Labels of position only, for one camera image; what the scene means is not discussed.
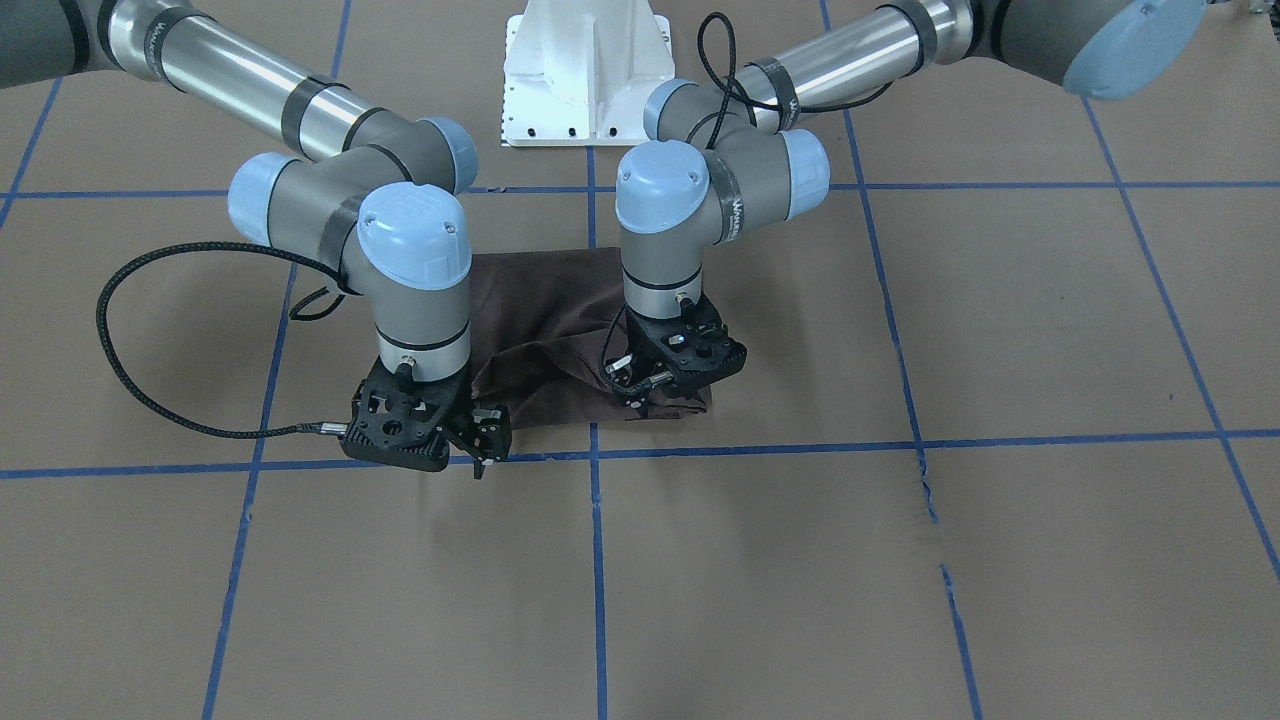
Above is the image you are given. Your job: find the dark brown t-shirt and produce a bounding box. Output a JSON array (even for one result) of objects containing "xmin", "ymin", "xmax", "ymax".
[{"xmin": 470, "ymin": 247, "xmax": 710, "ymax": 430}]

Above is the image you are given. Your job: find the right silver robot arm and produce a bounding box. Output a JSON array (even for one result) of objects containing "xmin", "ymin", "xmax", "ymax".
[{"xmin": 3, "ymin": 1, "xmax": 512, "ymax": 478}]

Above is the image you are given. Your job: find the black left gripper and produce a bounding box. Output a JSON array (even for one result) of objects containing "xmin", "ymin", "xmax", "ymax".
[{"xmin": 603, "ymin": 296, "xmax": 748, "ymax": 413}]

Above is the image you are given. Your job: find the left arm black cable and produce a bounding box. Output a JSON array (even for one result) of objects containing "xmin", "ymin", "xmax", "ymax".
[{"xmin": 598, "ymin": 12, "xmax": 896, "ymax": 372}]

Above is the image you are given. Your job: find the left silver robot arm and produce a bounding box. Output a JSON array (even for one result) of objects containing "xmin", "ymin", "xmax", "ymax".
[{"xmin": 602, "ymin": 1, "xmax": 1207, "ymax": 410}]

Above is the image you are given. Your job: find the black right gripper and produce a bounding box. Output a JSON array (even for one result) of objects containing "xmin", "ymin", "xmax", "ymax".
[{"xmin": 340, "ymin": 360, "xmax": 513, "ymax": 480}]

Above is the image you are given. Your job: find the white pedestal column base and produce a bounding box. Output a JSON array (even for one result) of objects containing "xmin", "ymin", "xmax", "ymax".
[{"xmin": 500, "ymin": 1, "xmax": 675, "ymax": 147}]

